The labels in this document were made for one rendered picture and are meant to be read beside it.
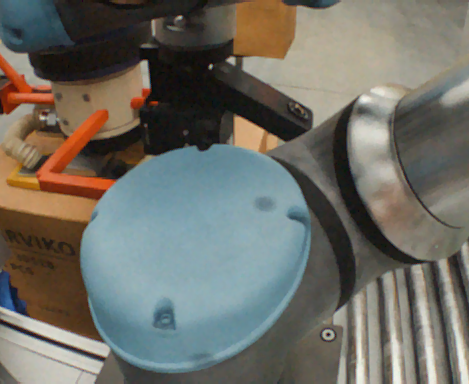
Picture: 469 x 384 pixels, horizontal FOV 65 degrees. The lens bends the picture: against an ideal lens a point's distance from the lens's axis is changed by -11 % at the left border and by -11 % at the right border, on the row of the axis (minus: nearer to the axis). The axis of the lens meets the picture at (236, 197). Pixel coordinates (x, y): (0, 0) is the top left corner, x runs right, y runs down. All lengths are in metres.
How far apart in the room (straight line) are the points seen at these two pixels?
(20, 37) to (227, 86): 0.23
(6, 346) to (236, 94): 0.43
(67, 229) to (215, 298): 0.60
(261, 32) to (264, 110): 1.85
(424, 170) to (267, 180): 0.08
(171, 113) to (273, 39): 1.85
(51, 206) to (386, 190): 0.63
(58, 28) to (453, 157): 0.19
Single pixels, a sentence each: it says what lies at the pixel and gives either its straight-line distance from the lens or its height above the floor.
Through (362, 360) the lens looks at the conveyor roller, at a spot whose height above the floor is 0.55.
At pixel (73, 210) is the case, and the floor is 0.94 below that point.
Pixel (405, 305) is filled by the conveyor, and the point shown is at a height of 0.49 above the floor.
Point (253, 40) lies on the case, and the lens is 2.25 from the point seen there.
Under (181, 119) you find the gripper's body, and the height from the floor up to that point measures 1.21.
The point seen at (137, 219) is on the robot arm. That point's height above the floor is 1.26.
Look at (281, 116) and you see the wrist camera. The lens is 0.39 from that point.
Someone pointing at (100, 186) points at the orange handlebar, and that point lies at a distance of 0.53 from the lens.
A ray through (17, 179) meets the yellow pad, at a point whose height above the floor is 0.96.
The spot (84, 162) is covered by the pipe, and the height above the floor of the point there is 0.99.
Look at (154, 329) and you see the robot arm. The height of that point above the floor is 1.25.
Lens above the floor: 1.40
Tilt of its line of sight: 39 degrees down
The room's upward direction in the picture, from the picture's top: straight up
